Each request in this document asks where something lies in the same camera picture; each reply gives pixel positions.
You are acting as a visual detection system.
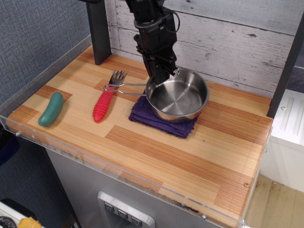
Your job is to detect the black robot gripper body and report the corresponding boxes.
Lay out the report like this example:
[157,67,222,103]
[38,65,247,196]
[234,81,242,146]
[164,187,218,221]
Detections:
[134,14,177,64]

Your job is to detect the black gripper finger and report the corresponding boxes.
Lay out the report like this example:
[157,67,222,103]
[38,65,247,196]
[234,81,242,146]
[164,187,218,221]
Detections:
[142,52,156,78]
[154,59,180,85]

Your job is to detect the stainless steel saucepan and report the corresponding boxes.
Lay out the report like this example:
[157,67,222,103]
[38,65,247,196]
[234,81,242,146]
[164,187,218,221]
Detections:
[104,67,209,123]

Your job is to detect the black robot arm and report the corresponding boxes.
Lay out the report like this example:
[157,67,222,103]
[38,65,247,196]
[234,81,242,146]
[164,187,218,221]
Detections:
[126,0,180,85]

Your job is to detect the folded violet cloth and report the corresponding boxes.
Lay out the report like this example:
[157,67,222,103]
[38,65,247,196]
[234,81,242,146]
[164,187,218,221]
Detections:
[129,91,198,139]

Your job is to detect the green toy cucumber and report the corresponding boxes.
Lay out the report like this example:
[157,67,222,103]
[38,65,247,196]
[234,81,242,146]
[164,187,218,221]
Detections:
[38,92,64,127]

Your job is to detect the silver toy fridge cabinet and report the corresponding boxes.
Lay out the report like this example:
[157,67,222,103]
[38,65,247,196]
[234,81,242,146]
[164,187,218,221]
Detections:
[47,150,244,228]

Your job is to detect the white cabinet on right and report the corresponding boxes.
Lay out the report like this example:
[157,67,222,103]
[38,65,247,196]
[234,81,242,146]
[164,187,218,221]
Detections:
[260,89,304,192]

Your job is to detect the silver water dispenser panel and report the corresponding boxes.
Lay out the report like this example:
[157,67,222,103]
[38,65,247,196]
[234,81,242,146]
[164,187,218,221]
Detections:
[97,191,156,228]

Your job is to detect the yellow object at corner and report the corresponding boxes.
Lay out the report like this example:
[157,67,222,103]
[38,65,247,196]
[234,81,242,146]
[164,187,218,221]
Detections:
[18,217,42,228]

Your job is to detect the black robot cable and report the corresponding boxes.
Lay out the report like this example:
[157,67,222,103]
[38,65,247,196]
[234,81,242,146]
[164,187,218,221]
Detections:
[163,7,181,36]

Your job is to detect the red handled toy fork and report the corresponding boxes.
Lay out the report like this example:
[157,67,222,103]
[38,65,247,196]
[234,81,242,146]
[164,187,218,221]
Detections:
[93,70,126,123]

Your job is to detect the dark grey left post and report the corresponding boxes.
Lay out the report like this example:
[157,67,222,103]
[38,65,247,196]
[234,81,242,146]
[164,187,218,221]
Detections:
[86,0,112,65]

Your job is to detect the dark grey post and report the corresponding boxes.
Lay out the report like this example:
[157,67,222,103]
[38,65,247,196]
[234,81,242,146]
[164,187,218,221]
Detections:
[86,0,112,65]
[267,15,304,118]

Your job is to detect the dark grey right post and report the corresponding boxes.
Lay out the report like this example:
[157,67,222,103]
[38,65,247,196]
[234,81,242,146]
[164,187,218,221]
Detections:
[267,15,304,118]

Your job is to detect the clear acrylic guard rail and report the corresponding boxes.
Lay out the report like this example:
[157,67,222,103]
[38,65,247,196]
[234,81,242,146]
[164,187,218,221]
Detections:
[6,39,272,218]

